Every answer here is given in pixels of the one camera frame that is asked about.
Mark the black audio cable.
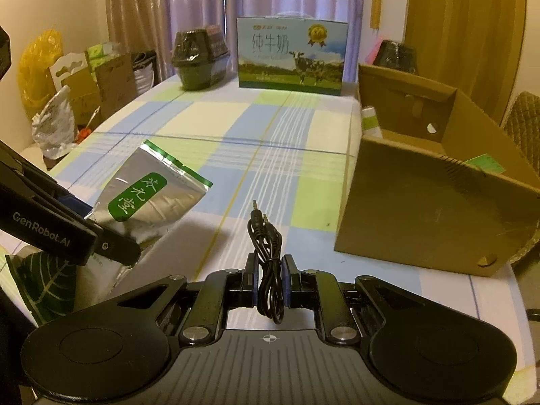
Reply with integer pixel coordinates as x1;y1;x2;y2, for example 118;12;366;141
245;200;287;326

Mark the brown cardboard box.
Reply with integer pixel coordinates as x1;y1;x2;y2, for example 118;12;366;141
334;65;539;277

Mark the wooden door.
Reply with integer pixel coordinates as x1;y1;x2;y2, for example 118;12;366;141
405;0;526;123

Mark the quilted brown chair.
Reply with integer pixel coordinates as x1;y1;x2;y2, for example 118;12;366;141
504;90;540;172

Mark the green medicine box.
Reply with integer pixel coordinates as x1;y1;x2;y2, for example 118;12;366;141
465;154;505;174

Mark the purple curtain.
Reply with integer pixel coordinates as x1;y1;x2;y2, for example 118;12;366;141
105;0;363;82

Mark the yellow plastic bag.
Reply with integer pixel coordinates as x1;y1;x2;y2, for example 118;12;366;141
18;29;63;121

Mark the dark wrapped bowl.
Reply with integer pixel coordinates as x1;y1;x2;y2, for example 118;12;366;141
373;39;417;74
171;25;230;90

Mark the silver crumpled bag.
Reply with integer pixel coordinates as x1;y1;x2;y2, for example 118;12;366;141
31;85;77;160

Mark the dark wrapped bowl right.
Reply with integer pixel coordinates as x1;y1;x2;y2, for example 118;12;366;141
373;39;417;74

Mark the white ointment box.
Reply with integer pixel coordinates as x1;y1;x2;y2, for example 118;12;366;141
360;107;383;138

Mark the checked tablecloth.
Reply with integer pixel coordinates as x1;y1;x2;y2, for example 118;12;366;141
51;78;536;402

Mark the dark wrapped bowl left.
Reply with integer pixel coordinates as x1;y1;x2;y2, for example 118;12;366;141
171;25;230;90

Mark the blue milk carton box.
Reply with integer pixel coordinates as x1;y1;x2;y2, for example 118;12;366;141
237;17;348;96

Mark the silver green foil pouch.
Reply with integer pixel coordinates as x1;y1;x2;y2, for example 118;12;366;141
3;138;213;326

